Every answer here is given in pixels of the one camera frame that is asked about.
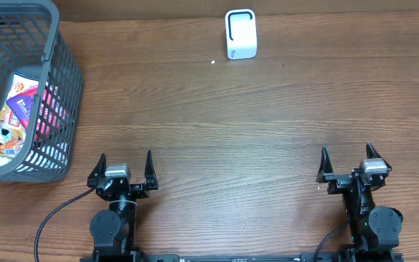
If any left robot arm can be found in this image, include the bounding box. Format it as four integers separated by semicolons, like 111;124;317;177
87;151;159;262

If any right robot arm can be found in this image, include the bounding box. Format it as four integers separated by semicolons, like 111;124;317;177
316;143;404;261

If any small orange snack packet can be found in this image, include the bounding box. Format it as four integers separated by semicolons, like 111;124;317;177
0;140;24;158

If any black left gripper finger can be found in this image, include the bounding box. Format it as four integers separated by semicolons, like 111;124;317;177
87;153;107;188
144;150;159;190

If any purple red pad package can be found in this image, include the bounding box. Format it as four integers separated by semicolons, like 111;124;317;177
5;84;68;143

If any dark grey plastic basket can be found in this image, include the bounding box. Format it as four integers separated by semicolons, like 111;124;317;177
0;1;84;183

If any white barcode scanner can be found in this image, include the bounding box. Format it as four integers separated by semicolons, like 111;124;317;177
225;9;258;60

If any yellow snack bag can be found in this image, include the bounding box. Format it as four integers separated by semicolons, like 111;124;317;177
0;71;39;144

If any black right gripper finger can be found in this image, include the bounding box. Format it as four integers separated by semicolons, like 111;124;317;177
316;146;334;183
366;142;392;171

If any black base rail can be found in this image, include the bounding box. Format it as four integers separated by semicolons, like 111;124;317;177
79;252;404;262

